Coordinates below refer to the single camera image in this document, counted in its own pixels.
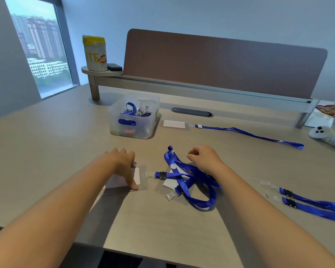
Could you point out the person's right hand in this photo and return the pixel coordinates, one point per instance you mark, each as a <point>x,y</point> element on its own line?
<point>208,160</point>

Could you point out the person's left hand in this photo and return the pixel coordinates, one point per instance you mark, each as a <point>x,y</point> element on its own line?
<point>120,163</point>

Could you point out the person's left thumb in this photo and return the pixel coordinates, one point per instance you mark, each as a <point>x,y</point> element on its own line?
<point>132,181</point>

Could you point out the person's right fingers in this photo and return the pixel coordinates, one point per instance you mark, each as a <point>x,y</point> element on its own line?
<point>194,154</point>

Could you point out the clear badge holder with card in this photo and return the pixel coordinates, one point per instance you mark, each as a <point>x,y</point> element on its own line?
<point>118,181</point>
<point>173,124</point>
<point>169,183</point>

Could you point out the person's left forearm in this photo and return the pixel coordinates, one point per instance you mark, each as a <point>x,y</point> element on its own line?
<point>58,212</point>

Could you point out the person's right forearm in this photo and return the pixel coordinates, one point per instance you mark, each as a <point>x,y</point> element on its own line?
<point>268,220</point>

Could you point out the grey metal desk shelf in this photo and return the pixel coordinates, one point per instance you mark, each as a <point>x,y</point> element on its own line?
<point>212,93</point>

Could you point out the clear plastic storage bin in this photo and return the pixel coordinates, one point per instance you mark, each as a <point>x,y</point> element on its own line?
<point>120,114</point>

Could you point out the brown desk partition panel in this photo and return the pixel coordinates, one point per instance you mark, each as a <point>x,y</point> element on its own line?
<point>220,64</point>

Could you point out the small black box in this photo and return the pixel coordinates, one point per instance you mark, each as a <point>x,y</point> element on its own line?
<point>115,67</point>

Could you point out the white paper sheet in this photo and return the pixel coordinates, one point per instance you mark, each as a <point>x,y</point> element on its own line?
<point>314,119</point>

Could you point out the white handheld controller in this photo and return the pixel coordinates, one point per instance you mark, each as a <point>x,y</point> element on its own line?
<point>322,133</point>

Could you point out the white canister with yellow lid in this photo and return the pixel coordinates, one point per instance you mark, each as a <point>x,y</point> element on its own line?
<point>95,54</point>

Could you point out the brown printed snack bag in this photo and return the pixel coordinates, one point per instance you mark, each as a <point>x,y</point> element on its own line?
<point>333,110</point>

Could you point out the window with grey frame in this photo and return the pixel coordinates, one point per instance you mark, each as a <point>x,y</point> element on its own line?
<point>42,44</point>

